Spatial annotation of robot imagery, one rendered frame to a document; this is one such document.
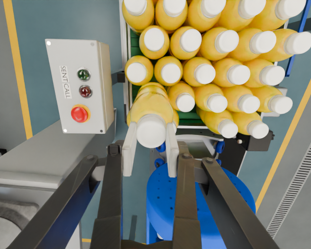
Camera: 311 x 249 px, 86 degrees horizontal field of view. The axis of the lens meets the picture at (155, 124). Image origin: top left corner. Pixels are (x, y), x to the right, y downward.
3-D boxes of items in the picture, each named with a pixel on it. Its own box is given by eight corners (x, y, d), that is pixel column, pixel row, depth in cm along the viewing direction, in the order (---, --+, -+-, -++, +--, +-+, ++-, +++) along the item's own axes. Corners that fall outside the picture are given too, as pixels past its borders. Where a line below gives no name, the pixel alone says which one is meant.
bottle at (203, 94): (195, 73, 54) (215, 80, 36) (212, 87, 55) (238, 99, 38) (181, 91, 56) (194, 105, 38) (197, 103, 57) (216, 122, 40)
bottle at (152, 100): (163, 112, 41) (170, 155, 24) (135, 107, 40) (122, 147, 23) (170, 84, 38) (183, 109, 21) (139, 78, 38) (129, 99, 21)
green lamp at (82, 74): (79, 79, 35) (76, 80, 34) (77, 68, 34) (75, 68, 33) (90, 80, 35) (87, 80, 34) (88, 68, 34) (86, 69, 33)
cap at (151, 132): (162, 144, 23) (163, 150, 22) (135, 139, 23) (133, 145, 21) (168, 118, 22) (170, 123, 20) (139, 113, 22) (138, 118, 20)
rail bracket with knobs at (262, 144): (227, 137, 62) (240, 151, 52) (230, 119, 59) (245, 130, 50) (253, 138, 62) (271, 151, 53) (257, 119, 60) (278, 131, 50)
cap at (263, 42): (274, 36, 33) (280, 34, 32) (263, 56, 35) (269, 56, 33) (257, 28, 33) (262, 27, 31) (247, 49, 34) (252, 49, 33)
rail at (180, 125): (131, 123, 54) (129, 127, 52) (131, 121, 54) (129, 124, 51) (252, 126, 55) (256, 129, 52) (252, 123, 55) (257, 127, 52)
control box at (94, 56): (80, 119, 48) (61, 134, 39) (68, 43, 41) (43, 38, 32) (114, 120, 49) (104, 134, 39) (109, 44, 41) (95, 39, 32)
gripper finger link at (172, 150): (170, 149, 14) (179, 150, 14) (166, 122, 21) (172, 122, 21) (168, 178, 16) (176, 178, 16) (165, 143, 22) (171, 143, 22)
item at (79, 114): (74, 120, 38) (71, 122, 37) (71, 105, 37) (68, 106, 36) (90, 121, 38) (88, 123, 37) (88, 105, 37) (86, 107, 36)
